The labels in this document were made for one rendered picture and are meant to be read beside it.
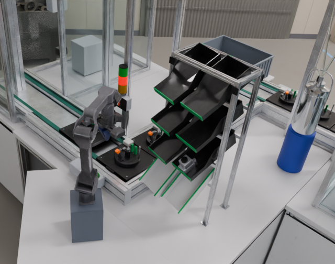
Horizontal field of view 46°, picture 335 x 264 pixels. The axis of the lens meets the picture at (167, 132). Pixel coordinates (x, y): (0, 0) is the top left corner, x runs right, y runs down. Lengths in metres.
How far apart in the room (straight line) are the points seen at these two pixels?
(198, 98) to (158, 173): 0.51
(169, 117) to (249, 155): 0.88
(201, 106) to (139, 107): 1.25
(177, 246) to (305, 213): 0.74
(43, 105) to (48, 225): 0.99
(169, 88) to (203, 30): 4.78
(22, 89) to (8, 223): 1.00
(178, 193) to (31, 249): 0.70
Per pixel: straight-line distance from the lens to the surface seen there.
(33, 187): 2.19
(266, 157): 2.55
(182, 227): 2.00
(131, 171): 2.09
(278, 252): 2.51
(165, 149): 1.86
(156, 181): 1.96
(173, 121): 1.76
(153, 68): 3.35
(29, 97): 2.81
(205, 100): 1.61
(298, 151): 2.39
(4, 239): 3.12
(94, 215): 1.78
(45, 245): 1.92
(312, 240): 2.33
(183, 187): 1.90
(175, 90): 1.67
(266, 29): 6.85
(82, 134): 1.54
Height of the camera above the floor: 2.35
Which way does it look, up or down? 35 degrees down
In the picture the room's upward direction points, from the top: 7 degrees clockwise
